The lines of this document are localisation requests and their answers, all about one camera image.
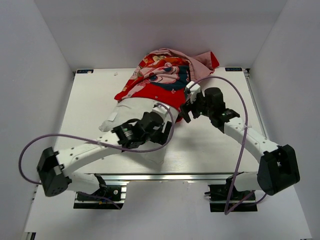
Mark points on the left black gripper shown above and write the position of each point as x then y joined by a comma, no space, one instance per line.
160,137

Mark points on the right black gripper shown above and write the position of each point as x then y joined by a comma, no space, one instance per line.
185,109

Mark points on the white pillow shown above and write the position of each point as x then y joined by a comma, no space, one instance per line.
134,108

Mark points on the red cartoon print pillowcase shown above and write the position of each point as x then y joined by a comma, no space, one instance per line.
163,74

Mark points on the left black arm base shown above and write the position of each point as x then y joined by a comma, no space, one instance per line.
107,197

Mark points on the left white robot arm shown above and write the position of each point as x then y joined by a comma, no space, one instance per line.
58,170

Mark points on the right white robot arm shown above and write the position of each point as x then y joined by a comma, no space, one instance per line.
278,166

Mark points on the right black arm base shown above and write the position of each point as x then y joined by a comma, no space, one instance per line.
218,193

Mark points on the blue label sticker right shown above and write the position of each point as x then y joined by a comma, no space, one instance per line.
233,69

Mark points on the blue label sticker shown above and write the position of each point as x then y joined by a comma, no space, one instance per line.
84,71
233,69

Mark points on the blue label sticker left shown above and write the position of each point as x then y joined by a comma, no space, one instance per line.
84,71

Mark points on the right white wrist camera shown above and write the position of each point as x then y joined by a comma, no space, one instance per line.
191,90

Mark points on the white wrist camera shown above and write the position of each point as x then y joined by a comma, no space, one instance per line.
191,90
161,109

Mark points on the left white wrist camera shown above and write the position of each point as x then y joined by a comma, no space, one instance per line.
161,109

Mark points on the aluminium table frame rail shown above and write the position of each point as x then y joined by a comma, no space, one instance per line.
167,177

